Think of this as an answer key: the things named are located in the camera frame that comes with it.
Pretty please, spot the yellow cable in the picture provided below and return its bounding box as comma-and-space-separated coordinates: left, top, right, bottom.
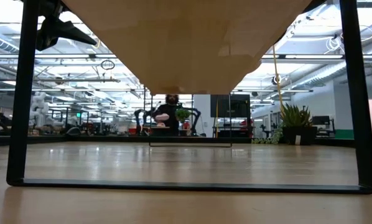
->
272, 45, 286, 113

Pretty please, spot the potted green succulent plant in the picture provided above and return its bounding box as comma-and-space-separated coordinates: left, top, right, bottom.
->
280, 103, 318, 146

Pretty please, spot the large black wall screen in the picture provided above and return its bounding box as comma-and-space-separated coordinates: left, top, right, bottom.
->
210, 94, 251, 118

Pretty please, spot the small leafy green plant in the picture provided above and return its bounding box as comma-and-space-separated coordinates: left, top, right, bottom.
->
175, 108, 192, 123

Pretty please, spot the wooden shelf with black frame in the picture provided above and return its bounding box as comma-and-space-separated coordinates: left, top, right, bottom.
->
6, 0, 372, 195

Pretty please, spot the black desk monitor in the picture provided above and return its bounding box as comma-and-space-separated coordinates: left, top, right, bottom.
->
312, 115, 336, 138

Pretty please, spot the black aluminium rig frame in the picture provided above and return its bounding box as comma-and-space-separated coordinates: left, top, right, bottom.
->
0, 134, 372, 150

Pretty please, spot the green panel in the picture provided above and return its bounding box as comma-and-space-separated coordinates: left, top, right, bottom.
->
335, 129, 355, 140

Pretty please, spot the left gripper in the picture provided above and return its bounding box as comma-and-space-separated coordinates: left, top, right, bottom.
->
35, 0, 97, 52

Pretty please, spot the person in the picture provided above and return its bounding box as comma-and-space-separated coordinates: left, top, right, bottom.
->
151, 94, 187, 137

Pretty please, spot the pale green vine sprig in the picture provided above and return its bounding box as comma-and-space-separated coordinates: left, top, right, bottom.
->
251, 126, 284, 145

